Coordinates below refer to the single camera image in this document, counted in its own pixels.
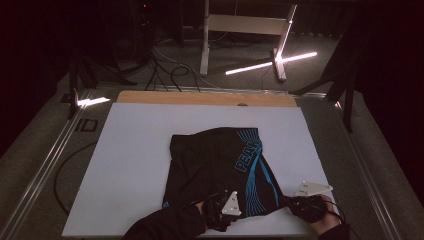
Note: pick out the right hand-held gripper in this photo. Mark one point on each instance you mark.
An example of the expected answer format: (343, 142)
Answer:
(308, 200)

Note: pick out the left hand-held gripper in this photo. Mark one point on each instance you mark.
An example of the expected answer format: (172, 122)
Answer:
(230, 205)

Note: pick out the black shorts with blue stripes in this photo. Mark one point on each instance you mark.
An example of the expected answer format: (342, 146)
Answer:
(213, 166)

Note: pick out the person's right hand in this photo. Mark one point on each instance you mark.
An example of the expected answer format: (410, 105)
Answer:
(326, 220)

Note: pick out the person's left hand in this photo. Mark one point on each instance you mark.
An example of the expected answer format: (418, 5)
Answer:
(200, 209)

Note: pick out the white table mat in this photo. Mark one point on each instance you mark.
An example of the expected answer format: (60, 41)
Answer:
(133, 156)

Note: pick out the black tripod stand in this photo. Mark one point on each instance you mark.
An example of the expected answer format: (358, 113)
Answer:
(345, 90)

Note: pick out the dark computer tower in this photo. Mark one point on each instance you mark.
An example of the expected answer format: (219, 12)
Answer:
(144, 26)

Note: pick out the aluminium floor rail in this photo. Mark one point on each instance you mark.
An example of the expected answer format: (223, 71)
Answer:
(43, 166)
(365, 173)

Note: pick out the white desk frame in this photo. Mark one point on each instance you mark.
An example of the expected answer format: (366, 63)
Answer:
(245, 25)

